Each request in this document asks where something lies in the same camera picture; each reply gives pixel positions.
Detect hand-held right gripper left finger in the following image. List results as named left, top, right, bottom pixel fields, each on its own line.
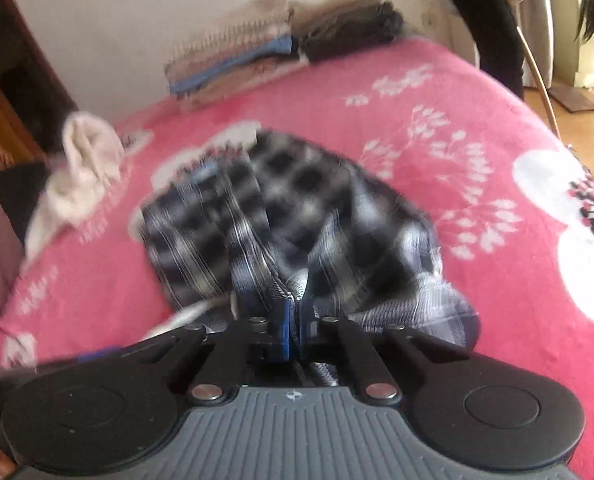
left=109, top=302, right=294, bottom=407

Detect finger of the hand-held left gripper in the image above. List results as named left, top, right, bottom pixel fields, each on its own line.
left=0, top=347, right=122, bottom=381

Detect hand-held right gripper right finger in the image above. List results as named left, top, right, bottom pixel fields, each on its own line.
left=297, top=305, right=470, bottom=407

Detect dark plaid pants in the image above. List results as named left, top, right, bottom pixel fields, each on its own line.
left=139, top=130, right=480, bottom=388

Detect stack of light folded clothes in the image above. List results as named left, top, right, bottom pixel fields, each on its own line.
left=164, top=0, right=298, bottom=111

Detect pink floral blanket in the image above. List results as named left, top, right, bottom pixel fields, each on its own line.
left=0, top=37, right=594, bottom=480

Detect cream fleece garment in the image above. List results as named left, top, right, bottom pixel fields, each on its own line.
left=24, top=110, right=128, bottom=266

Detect brown wooden cabinet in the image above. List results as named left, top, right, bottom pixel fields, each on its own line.
left=0, top=0, right=80, bottom=161

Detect thin wooden stick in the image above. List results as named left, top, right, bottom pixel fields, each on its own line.
left=516, top=30, right=562, bottom=138

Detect brown floor mat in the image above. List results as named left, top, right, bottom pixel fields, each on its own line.
left=547, top=84, right=594, bottom=114

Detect person's black-clothed torso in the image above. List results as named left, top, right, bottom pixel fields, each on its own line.
left=422, top=0, right=594, bottom=101

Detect beige curtain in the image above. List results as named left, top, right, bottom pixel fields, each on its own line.
left=520, top=0, right=553, bottom=88

